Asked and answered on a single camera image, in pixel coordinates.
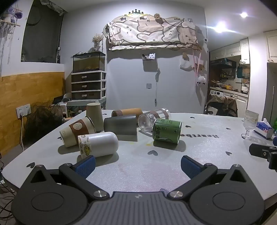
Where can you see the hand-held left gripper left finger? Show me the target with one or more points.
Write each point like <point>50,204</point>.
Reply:
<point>85,167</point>

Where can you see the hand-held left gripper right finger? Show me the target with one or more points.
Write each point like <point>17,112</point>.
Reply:
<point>190,167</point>

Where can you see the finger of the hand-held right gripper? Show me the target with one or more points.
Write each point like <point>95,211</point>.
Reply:
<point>258,151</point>

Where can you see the white cup with cartoon sleeve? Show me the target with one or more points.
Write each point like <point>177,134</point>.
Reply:
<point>101,143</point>

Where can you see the cream cup with brown sleeve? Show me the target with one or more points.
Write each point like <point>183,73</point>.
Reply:
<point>75,129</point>

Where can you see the beige paper cup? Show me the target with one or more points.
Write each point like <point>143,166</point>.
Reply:
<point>94,114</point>

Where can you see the dark grey cup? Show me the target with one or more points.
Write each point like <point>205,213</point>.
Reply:
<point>121,126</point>

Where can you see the clear glass cup brown band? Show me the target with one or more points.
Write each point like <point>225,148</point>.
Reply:
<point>149,121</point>

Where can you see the brown ribbed cup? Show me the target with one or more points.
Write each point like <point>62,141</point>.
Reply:
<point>129,112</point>

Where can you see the blue tissue box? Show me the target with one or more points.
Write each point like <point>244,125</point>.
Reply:
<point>263,128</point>

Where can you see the green bottle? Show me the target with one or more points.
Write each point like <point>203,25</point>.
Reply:
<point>275,127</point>

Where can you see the clear glass goblet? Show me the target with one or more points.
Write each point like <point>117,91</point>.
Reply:
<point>250,121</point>

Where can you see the green tin can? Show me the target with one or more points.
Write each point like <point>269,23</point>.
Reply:
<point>167,131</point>

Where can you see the chair with brown cloth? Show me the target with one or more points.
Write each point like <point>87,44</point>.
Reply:
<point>223,106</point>

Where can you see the dark tangled netting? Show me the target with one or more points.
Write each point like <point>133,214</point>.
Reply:
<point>43,123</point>

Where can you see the grey refrigerator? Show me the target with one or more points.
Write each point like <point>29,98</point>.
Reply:
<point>271,90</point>

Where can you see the white washing machine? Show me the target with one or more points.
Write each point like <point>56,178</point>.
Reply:
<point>227,95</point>

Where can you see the laptop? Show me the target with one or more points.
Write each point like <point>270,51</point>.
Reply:
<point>60,99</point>

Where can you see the white drawer cabinet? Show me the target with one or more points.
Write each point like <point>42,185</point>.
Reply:
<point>86,85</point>

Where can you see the white hanging plush toy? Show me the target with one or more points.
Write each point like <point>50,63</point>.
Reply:
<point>201,80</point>

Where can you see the white plastic bag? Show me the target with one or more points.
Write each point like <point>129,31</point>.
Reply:
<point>185,64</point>

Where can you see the glass fish tank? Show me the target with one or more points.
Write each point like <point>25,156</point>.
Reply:
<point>88,62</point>

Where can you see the vase with dried flowers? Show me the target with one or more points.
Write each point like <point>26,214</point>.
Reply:
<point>97,42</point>

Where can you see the dark window curtain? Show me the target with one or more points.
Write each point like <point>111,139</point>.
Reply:
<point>41,36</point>

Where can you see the printed blanket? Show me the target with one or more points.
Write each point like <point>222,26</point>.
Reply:
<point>151,32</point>

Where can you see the gold crown decoration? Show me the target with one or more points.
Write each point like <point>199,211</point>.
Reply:
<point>134,13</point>

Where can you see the purple plush toy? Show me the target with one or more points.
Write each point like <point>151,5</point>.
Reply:
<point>13,14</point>

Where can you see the white wall power outlet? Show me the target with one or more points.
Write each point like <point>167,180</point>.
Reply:
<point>23,110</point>

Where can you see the small wall hook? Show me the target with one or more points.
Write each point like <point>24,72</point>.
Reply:
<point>148,86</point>

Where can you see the white kitchen wall cabinets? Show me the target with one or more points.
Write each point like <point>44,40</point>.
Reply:
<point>233,48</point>

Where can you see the wall-mounted holder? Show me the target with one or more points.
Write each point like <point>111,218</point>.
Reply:
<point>148,57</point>

